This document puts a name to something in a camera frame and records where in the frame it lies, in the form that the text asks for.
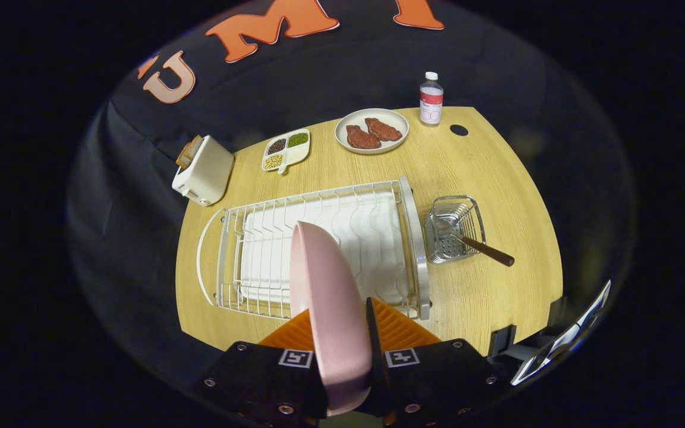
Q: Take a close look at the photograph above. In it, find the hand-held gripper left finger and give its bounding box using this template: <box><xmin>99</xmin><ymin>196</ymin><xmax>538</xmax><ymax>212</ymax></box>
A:
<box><xmin>191</xmin><ymin>308</ymin><xmax>328</xmax><ymax>428</ymax></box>

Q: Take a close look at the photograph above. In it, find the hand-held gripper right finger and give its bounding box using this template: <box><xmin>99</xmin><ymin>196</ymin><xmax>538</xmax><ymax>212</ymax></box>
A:
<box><xmin>357</xmin><ymin>296</ymin><xmax>513</xmax><ymax>428</ymax></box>

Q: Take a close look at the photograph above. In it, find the pink plate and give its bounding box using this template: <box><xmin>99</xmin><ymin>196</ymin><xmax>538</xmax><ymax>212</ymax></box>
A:
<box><xmin>289</xmin><ymin>221</ymin><xmax>373</xmax><ymax>417</ymax></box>

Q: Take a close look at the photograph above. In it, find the wooden-handled metal spoon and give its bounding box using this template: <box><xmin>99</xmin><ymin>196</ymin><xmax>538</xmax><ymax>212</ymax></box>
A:
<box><xmin>438</xmin><ymin>217</ymin><xmax>516</xmax><ymax>267</ymax></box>

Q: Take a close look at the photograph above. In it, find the white wire dish rack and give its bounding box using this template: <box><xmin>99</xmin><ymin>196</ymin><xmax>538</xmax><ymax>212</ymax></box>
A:
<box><xmin>197</xmin><ymin>176</ymin><xmax>432</xmax><ymax>322</ymax></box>

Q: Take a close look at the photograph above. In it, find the metal wire basket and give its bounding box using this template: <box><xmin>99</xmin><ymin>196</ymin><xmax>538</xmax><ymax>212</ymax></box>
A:
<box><xmin>424</xmin><ymin>195</ymin><xmax>487</xmax><ymax>264</ymax></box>

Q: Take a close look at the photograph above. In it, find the white divided bean dish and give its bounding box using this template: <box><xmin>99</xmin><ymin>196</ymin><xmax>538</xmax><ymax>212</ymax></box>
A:
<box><xmin>261</xmin><ymin>128</ymin><xmax>311</xmax><ymax>174</ymax></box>

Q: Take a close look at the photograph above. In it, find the beige plate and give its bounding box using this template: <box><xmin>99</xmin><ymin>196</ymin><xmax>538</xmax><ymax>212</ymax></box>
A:
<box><xmin>335</xmin><ymin>108</ymin><xmax>410</xmax><ymax>155</ymax></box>

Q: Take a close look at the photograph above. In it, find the white toaster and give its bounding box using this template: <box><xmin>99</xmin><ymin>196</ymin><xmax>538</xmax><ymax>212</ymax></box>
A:
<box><xmin>172</xmin><ymin>136</ymin><xmax>235</xmax><ymax>207</ymax></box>

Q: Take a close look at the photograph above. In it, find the brown meat piece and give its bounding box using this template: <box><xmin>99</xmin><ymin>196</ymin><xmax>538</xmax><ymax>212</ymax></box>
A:
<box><xmin>365</xmin><ymin>118</ymin><xmax>403</xmax><ymax>142</ymax></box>
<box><xmin>346</xmin><ymin>124</ymin><xmax>382</xmax><ymax>150</ymax></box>

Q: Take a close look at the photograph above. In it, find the red-label plastic bottle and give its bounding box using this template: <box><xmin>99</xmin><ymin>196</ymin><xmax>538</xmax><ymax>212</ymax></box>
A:
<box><xmin>419</xmin><ymin>72</ymin><xmax>444</xmax><ymax>127</ymax></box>

